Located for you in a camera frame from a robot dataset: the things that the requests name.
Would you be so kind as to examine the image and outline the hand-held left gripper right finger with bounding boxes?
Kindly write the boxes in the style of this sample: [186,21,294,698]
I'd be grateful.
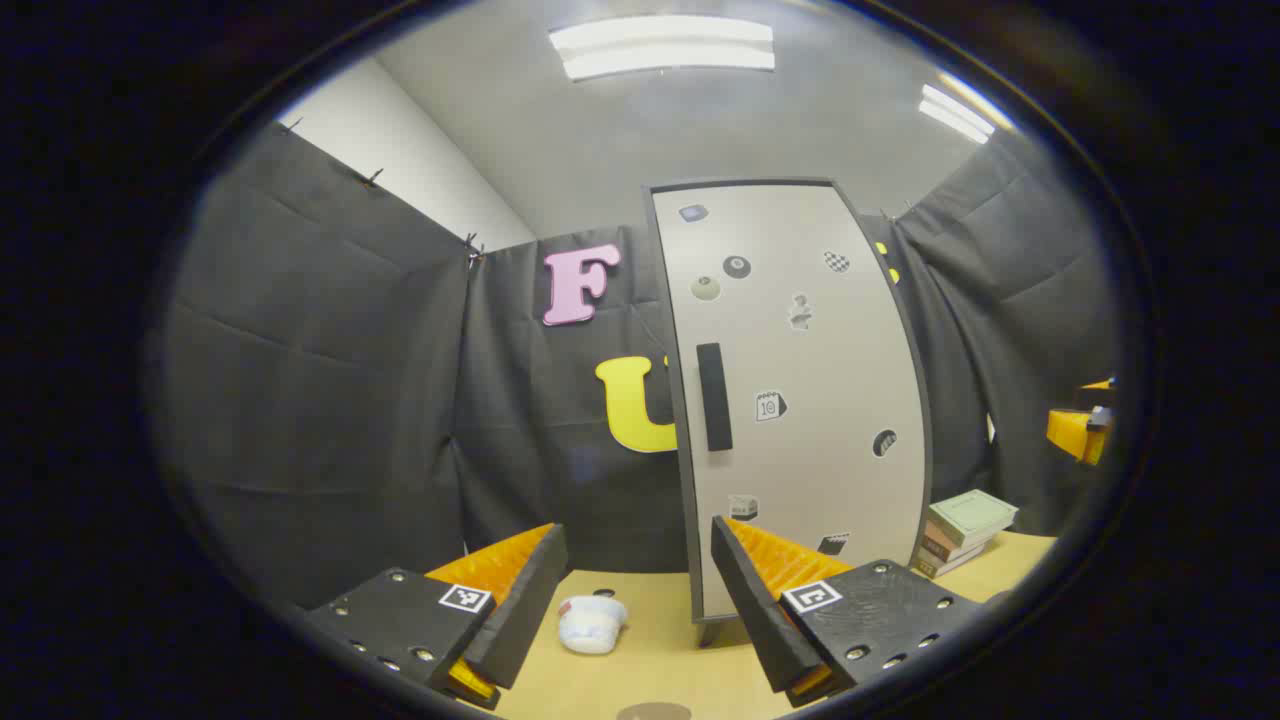
[711,515,986,709]

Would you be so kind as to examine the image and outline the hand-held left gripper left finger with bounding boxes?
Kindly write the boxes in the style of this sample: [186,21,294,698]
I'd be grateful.
[300,522,569,711]

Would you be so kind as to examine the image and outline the beige cabinet door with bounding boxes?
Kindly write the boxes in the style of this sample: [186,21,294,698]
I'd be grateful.
[652,185,926,619]

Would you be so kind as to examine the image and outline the black cabinet door handle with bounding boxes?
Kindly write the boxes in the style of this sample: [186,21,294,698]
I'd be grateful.
[696,343,734,452]

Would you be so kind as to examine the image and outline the small white toy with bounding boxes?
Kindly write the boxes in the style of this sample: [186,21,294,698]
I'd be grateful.
[558,596,628,655]

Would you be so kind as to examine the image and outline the pale green book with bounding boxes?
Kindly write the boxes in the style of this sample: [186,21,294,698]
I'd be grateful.
[928,489,1019,549]

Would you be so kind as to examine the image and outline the brown book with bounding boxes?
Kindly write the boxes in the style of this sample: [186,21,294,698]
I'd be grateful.
[920,527,989,567]

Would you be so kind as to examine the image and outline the white book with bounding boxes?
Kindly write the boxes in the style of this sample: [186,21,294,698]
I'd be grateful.
[915,547,986,580]

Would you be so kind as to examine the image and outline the black backdrop cloth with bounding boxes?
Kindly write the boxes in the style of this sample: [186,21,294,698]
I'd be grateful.
[150,120,1119,611]

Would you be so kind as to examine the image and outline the narrow ceiling light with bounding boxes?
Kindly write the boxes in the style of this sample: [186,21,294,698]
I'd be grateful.
[918,84,997,145]

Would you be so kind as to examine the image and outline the large ceiling light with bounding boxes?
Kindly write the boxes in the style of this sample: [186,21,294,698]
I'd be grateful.
[548,15,776,82]

